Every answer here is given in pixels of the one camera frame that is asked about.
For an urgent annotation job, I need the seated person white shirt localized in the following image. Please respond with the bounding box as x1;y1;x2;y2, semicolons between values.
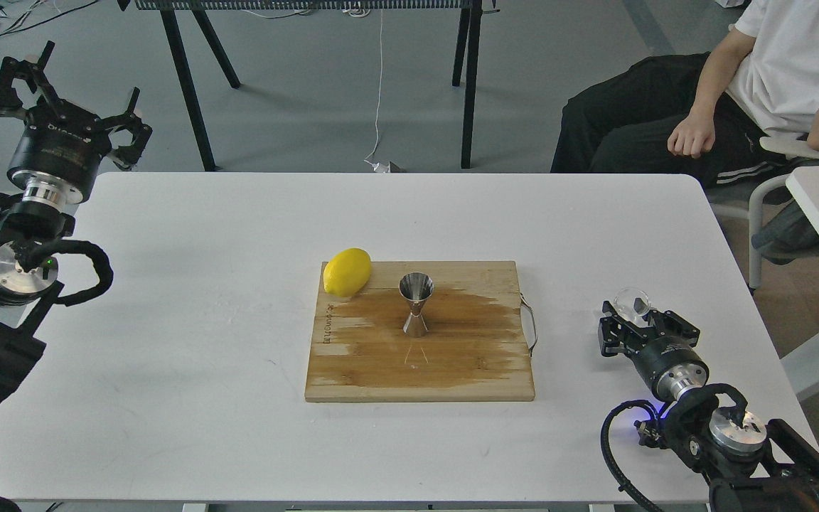
550;1;819;188

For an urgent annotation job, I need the white cable on floor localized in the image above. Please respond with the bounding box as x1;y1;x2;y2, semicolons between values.
363;9;407;174

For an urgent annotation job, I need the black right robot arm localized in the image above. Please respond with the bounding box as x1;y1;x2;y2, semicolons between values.
598;299;819;511

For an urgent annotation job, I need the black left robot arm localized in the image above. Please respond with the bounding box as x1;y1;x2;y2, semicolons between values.
0;41;152;404

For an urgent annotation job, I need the black metal frame table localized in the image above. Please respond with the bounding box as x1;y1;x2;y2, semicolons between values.
117;0;501;172

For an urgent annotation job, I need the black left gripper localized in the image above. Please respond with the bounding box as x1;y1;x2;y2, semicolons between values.
0;41;154;206

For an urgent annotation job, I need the person's right hand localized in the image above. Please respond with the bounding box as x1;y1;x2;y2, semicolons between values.
667;114;716;159

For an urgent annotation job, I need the yellow lemon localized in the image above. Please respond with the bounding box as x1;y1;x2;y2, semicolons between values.
323;247;373;298

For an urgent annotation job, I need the wooden cutting board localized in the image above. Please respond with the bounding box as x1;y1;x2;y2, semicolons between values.
304;260;535;402

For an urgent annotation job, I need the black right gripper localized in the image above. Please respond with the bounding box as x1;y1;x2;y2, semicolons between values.
598;299;709;402

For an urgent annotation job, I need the small clear glass cup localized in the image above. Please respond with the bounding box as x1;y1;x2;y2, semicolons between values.
612;287;651;327

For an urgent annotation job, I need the steel double jigger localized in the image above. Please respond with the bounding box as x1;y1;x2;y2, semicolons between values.
399;272;435;337

